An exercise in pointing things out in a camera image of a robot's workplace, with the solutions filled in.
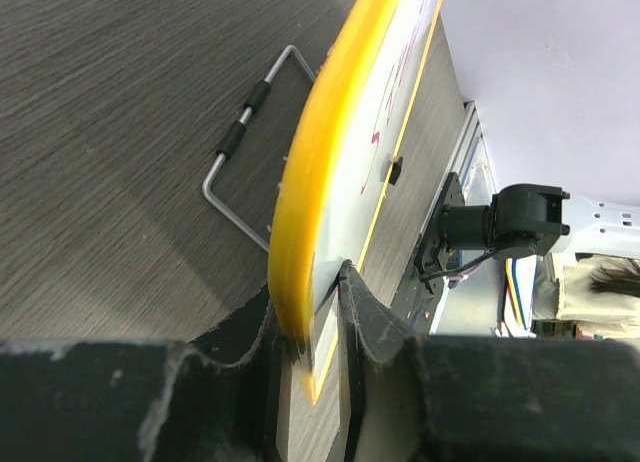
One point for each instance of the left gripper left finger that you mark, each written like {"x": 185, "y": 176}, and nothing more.
{"x": 223, "y": 396}

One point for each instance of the person in background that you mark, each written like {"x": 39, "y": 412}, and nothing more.
{"x": 587, "y": 288}

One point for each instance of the whiteboard with orange frame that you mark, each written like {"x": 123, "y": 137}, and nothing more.
{"x": 338, "y": 169}

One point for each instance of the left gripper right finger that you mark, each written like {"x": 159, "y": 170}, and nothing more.
{"x": 405, "y": 396}

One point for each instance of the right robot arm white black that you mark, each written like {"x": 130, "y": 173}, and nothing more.
{"x": 522, "y": 220}

